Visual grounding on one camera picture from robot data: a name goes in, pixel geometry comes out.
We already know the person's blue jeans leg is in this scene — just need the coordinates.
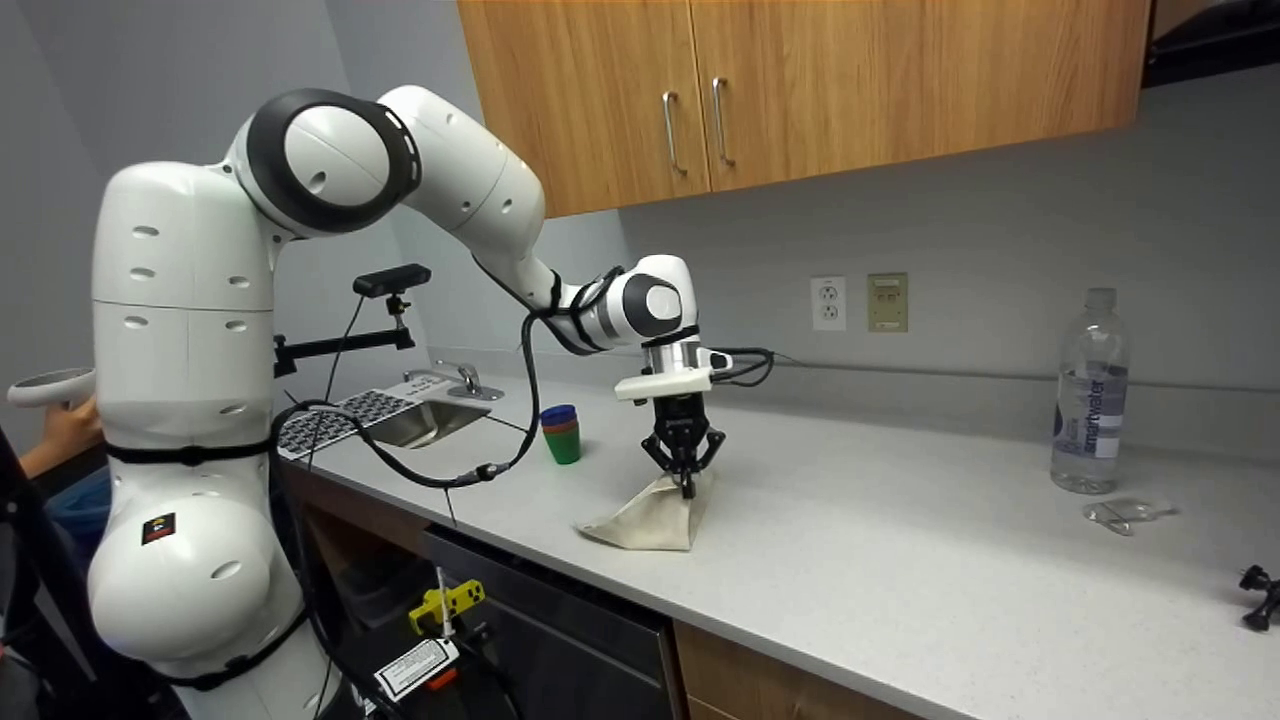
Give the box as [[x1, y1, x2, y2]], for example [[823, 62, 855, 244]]
[[49, 468, 118, 569]]

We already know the dark office chair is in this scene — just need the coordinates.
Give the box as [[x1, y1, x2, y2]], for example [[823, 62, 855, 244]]
[[0, 433, 105, 720]]

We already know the white stained towel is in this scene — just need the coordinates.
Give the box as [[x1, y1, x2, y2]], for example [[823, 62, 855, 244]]
[[570, 473, 706, 555]]

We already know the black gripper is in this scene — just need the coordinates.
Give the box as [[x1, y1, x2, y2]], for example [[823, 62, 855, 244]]
[[641, 393, 731, 501]]

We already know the clear plastic water bottle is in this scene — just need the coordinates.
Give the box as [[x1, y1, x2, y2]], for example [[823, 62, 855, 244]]
[[1049, 283, 1136, 501]]

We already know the person's hand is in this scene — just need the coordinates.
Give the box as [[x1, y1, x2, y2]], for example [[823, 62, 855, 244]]
[[17, 396, 108, 483]]

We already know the black wall appliance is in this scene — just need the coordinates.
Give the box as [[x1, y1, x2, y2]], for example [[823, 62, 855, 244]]
[[1141, 0, 1280, 90]]

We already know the wooden wall cabinet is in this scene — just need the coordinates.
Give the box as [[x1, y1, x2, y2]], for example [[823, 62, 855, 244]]
[[450, 0, 1157, 219]]

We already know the ribbed grey drainboard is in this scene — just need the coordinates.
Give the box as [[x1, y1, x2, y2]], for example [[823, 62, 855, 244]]
[[271, 384, 412, 458]]

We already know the green plastic cup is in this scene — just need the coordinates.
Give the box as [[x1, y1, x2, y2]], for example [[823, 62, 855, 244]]
[[539, 422, 588, 468]]

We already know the blue plastic cup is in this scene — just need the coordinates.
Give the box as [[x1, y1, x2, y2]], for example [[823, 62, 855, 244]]
[[537, 400, 585, 439]]

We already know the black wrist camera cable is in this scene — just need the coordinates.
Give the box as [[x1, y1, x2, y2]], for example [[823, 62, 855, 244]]
[[710, 343, 779, 393]]

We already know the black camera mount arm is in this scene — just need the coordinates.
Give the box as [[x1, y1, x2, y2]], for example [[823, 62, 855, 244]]
[[269, 291, 419, 384]]

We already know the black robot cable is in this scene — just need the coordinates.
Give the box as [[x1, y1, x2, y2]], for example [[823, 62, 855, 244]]
[[269, 273, 630, 492]]

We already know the white handheld controller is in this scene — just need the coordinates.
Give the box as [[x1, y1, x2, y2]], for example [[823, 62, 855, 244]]
[[5, 365, 99, 410]]

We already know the silver cabinet handle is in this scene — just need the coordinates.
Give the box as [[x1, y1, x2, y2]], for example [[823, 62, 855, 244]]
[[705, 70, 738, 174], [654, 88, 693, 185]]

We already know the white wall outlet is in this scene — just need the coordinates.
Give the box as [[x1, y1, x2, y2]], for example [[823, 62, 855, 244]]
[[807, 273, 852, 335]]

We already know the small black tripod clamp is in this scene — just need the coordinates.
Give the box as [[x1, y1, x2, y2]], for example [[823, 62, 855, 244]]
[[1235, 559, 1280, 635]]

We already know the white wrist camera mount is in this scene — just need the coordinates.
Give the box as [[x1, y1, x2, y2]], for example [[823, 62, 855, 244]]
[[608, 335, 738, 406]]

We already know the chrome faucet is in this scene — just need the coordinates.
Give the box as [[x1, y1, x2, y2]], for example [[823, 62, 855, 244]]
[[394, 358, 506, 404]]

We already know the black stereo camera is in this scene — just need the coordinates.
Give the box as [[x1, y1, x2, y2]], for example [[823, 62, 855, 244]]
[[351, 260, 436, 298]]

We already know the clear plastic wrapper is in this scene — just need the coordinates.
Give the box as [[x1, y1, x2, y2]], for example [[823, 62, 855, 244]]
[[1080, 492, 1184, 540]]

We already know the steel sink basin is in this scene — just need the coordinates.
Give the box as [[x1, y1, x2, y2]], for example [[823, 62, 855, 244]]
[[360, 396, 490, 450]]

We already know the white and red tag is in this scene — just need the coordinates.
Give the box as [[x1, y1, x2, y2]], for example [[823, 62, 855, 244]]
[[372, 635, 465, 699]]

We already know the yellow clamp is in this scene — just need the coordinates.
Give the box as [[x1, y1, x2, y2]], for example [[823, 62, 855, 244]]
[[402, 576, 490, 641]]

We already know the wooden base cabinet front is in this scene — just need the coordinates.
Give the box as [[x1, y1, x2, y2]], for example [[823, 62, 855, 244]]
[[669, 616, 927, 720]]

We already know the black dishwasher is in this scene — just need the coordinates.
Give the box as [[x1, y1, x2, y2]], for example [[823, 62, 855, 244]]
[[419, 521, 688, 720]]

